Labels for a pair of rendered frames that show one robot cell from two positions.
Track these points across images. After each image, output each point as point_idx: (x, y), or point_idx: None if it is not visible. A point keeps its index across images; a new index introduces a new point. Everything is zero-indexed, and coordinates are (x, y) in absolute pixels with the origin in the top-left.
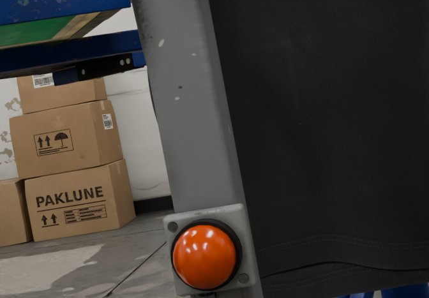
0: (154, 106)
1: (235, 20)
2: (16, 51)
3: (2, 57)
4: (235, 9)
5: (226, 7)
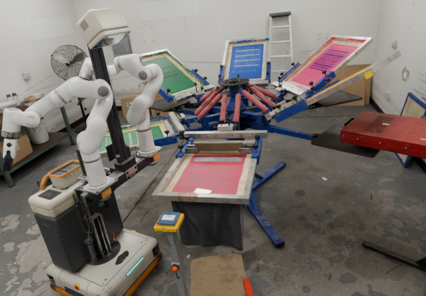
0: None
1: (187, 211)
2: None
3: None
4: (187, 210)
5: (186, 209)
